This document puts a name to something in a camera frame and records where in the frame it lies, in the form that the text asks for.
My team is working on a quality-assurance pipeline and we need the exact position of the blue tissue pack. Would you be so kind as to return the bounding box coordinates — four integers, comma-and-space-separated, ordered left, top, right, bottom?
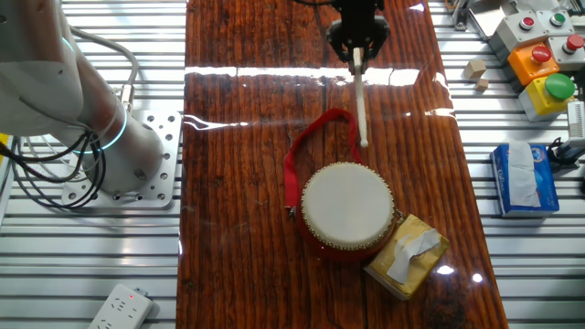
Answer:
489, 141, 561, 218

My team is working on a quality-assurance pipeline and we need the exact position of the black cable bundle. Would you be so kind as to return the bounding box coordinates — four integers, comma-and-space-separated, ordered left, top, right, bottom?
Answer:
0, 131, 107, 211

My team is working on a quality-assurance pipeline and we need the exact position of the grey box with red button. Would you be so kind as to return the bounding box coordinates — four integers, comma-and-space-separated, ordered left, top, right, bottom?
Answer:
546, 33, 585, 73
487, 11, 545, 55

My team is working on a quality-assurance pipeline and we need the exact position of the glossy brown wooden board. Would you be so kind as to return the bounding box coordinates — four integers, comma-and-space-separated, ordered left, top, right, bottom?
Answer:
175, 0, 509, 329

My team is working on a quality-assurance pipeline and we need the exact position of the thick grey base cable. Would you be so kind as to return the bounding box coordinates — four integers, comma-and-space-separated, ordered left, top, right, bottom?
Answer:
68, 25, 141, 113

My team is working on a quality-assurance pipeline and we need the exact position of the red drum with white head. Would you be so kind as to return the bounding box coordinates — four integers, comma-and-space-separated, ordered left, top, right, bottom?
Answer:
294, 161, 398, 262

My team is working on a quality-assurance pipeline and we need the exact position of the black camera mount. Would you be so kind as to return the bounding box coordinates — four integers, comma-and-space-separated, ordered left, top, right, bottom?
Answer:
547, 135, 585, 168

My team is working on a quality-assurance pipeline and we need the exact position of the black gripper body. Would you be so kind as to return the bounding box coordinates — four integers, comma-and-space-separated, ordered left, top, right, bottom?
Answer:
332, 0, 386, 50

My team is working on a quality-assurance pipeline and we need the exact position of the gold tissue pack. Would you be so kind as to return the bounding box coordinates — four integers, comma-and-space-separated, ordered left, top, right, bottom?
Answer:
363, 213, 452, 302

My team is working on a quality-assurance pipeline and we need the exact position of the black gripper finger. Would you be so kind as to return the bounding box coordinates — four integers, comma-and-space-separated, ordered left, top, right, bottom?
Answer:
361, 17, 392, 77
324, 20, 357, 77

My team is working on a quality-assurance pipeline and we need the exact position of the orange box with red button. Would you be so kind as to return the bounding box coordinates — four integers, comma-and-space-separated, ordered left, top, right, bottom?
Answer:
505, 41, 561, 88

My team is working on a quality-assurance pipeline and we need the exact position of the white wooden drumstick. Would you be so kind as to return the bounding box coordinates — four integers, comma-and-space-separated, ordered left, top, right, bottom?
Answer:
351, 47, 370, 149

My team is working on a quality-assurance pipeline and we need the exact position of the yellow box with green button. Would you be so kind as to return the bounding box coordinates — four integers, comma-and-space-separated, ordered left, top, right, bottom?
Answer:
517, 72, 578, 123

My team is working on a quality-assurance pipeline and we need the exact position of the grey box with green button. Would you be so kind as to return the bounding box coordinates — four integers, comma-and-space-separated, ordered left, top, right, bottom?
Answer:
535, 8, 576, 38

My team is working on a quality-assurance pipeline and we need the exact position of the red fabric drum strap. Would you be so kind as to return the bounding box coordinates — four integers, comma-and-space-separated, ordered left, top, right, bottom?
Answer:
282, 107, 365, 211

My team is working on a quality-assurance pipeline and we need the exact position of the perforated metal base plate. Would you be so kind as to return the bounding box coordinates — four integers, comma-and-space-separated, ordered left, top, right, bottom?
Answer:
60, 109, 184, 212

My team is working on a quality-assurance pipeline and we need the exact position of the white power strip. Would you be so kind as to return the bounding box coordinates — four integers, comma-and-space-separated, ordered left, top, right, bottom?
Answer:
86, 282, 155, 329

